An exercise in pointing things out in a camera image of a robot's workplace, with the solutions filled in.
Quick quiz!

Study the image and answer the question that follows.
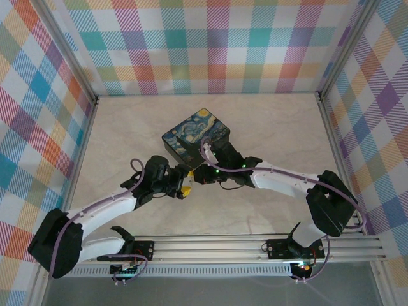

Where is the black box with painting print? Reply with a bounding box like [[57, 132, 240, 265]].
[[161, 108, 231, 170]]

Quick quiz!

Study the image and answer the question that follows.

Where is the left controller board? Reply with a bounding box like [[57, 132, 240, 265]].
[[109, 263, 141, 275]]

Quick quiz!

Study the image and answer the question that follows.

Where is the controller board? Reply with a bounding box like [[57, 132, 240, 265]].
[[109, 263, 141, 275], [291, 260, 313, 273]]

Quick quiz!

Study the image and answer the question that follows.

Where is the right controller board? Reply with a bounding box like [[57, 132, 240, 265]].
[[291, 260, 313, 273]]

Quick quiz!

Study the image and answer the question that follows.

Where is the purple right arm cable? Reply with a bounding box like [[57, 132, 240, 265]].
[[200, 136, 367, 284]]

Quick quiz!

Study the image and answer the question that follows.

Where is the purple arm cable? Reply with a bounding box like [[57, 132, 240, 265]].
[[200, 136, 367, 284], [47, 158, 149, 286]]

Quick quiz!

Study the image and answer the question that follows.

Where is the long aluminium base rail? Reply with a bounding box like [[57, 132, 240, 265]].
[[34, 235, 385, 265]]

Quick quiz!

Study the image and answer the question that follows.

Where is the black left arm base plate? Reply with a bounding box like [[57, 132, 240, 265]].
[[130, 239, 156, 263]]

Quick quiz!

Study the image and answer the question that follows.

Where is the aluminium side floor rail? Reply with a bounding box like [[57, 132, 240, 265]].
[[317, 92, 368, 237], [54, 95, 101, 240]]

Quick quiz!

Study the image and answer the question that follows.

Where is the slotted grey cable duct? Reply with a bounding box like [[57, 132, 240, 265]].
[[50, 263, 294, 277]]

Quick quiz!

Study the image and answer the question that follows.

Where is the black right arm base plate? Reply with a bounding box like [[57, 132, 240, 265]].
[[266, 238, 326, 259]]

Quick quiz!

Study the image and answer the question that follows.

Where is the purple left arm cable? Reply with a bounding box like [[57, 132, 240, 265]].
[[47, 158, 149, 286]]

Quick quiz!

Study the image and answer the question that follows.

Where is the aluminium frame post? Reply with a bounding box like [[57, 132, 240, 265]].
[[27, 264, 54, 306], [369, 261, 395, 306], [317, 0, 382, 101], [40, 0, 100, 108]]

